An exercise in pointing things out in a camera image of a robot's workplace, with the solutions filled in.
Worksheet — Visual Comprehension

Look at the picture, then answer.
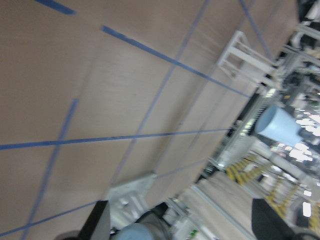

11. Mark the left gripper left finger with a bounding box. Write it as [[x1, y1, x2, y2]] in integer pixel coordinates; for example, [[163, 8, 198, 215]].
[[77, 200, 110, 240]]

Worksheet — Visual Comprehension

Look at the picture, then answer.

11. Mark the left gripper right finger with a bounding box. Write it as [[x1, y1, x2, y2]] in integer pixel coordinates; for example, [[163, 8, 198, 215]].
[[251, 198, 295, 240]]

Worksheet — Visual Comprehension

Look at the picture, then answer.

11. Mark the light blue ikea cup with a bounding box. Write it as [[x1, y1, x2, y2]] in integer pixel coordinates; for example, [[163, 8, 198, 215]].
[[254, 105, 303, 147]]

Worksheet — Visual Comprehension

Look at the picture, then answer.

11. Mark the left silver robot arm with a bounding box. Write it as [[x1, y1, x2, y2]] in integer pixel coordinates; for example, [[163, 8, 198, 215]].
[[73, 199, 304, 240]]

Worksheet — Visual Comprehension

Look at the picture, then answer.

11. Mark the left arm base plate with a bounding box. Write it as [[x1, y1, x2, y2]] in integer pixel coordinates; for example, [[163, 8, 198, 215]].
[[103, 173, 157, 230]]

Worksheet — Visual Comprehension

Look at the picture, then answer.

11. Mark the white wire cup rack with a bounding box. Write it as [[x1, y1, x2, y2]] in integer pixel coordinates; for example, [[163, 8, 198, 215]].
[[216, 30, 281, 89]]

